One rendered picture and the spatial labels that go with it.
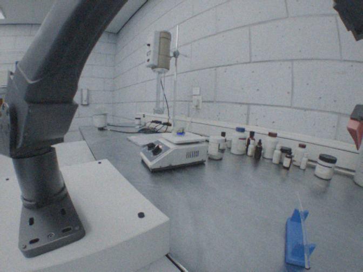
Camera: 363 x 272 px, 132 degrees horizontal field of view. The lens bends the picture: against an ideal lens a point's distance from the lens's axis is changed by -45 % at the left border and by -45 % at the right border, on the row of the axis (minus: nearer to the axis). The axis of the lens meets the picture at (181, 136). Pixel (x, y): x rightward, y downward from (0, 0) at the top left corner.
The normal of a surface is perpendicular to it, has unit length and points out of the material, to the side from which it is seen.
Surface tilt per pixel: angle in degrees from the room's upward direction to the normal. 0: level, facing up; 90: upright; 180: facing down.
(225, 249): 0
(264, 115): 90
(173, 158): 90
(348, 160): 90
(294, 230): 0
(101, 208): 3
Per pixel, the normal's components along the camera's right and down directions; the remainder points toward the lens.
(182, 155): 0.48, 0.19
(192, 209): 0.04, -0.98
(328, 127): -0.74, 0.10
